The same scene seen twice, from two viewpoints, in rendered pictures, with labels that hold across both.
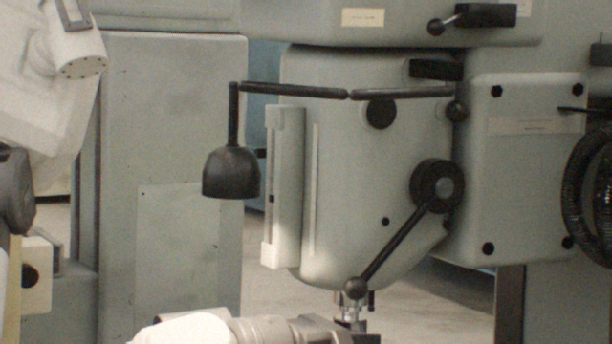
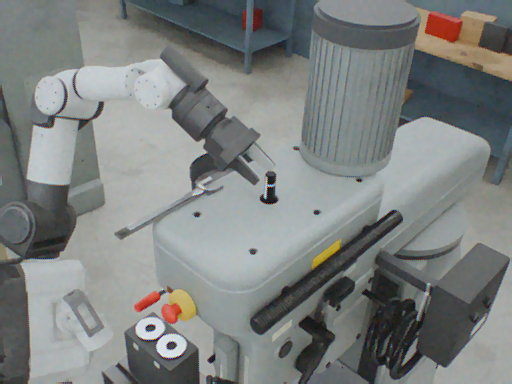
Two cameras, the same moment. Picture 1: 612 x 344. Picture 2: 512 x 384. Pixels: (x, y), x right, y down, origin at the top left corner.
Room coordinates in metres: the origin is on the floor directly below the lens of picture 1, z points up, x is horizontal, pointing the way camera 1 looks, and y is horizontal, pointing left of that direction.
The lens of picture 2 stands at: (0.75, 0.25, 2.57)
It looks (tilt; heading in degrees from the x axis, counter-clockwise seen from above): 36 degrees down; 341
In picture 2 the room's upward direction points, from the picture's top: 3 degrees clockwise
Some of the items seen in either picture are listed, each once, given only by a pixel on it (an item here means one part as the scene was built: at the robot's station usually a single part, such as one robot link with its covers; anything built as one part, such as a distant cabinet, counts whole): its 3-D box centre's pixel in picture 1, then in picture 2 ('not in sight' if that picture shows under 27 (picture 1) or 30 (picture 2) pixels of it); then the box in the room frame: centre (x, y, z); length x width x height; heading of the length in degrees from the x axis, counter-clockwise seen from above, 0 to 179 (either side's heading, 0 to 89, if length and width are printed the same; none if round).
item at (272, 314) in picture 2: not in sight; (333, 264); (1.51, -0.17, 1.79); 0.45 x 0.04 x 0.04; 120
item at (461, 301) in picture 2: not in sight; (464, 305); (1.48, -0.49, 1.62); 0.20 x 0.09 x 0.21; 120
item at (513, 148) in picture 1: (474, 159); (311, 298); (1.72, -0.24, 1.47); 0.24 x 0.19 x 0.26; 30
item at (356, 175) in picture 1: (359, 163); (260, 339); (1.62, -0.07, 1.47); 0.21 x 0.19 x 0.32; 30
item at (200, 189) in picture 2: not in sight; (170, 207); (1.63, 0.13, 1.89); 0.24 x 0.04 x 0.01; 121
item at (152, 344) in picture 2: not in sight; (162, 357); (1.99, 0.13, 1.02); 0.22 x 0.12 x 0.20; 31
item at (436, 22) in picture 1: (467, 19); (330, 298); (1.54, -0.19, 1.66); 0.12 x 0.04 x 0.04; 120
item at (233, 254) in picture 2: not in sight; (271, 226); (1.63, -0.08, 1.81); 0.47 x 0.26 x 0.16; 120
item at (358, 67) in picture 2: not in sight; (355, 86); (1.75, -0.28, 2.05); 0.20 x 0.20 x 0.32
